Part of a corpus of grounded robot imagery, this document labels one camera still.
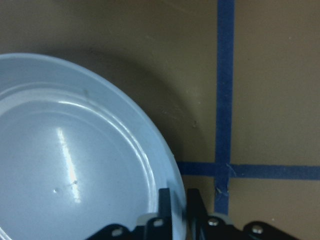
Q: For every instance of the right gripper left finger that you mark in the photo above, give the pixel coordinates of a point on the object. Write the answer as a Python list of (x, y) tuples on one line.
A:
[(158, 227)]

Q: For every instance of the blue plate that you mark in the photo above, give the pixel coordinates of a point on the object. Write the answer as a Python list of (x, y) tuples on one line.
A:
[(77, 154)]

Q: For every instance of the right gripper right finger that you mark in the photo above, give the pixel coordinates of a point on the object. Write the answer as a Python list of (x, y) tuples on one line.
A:
[(217, 226)]

